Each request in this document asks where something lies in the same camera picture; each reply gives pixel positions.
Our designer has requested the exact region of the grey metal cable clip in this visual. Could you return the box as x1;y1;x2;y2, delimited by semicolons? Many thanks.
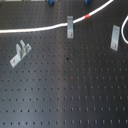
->
67;16;74;39
110;25;120;51
10;40;31;67

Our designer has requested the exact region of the right grey metal cable clip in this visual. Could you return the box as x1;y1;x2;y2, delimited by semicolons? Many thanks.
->
110;25;120;51

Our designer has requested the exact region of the left grey metal cable clip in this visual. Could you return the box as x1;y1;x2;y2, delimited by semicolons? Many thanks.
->
10;40;31;67

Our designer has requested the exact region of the middle grey metal cable clip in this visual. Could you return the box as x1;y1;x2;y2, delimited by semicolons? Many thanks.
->
67;16;74;39

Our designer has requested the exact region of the left blue object at top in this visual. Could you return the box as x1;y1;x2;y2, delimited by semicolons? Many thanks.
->
48;0;54;6

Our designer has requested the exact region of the white cable with red band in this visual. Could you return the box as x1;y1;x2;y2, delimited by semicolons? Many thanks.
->
0;0;128;45

